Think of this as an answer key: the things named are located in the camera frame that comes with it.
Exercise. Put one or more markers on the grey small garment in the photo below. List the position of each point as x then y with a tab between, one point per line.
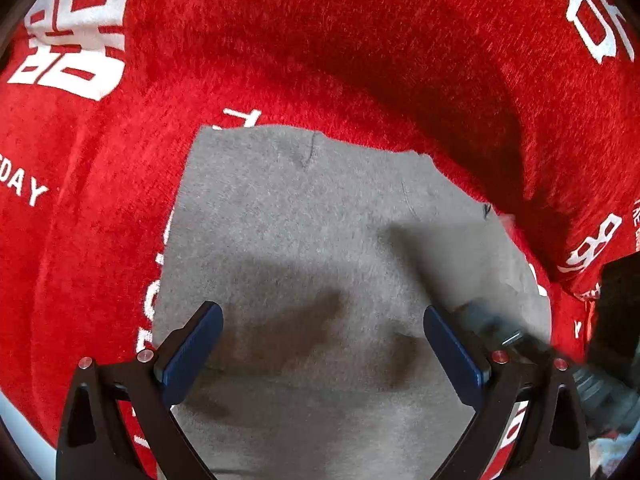
310	220

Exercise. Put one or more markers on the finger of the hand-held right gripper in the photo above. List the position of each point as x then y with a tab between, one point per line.
492	322

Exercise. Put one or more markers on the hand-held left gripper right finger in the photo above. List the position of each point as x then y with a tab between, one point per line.
452	350

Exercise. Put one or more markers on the dark object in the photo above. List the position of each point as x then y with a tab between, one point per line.
622	310

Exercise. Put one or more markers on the red printed fleece blanket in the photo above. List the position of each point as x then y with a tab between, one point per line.
350	45

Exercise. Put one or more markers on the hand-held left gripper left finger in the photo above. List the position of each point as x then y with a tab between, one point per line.
197	335

